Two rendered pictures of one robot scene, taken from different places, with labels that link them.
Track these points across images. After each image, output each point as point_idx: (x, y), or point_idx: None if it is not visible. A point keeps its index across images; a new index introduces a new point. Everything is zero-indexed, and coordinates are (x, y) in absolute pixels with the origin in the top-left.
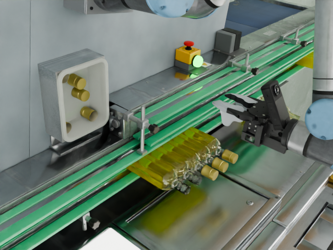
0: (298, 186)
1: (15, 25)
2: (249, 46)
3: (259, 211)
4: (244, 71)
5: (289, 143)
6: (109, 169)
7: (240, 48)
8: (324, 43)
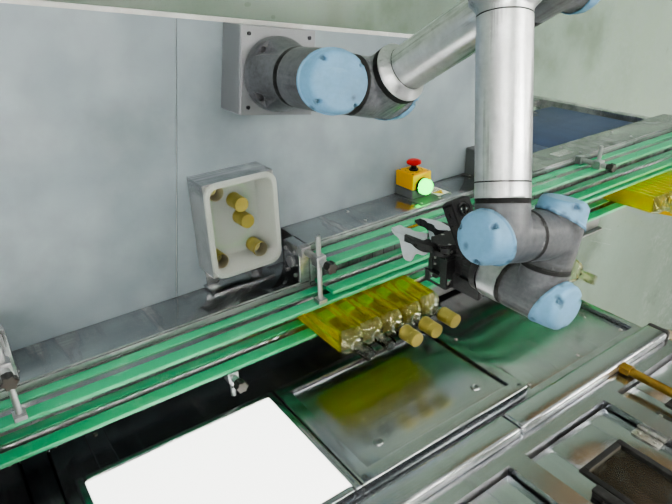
0: (563, 374)
1: (157, 128)
2: None
3: (484, 400)
4: None
5: (476, 283)
6: (269, 318)
7: None
8: (480, 134)
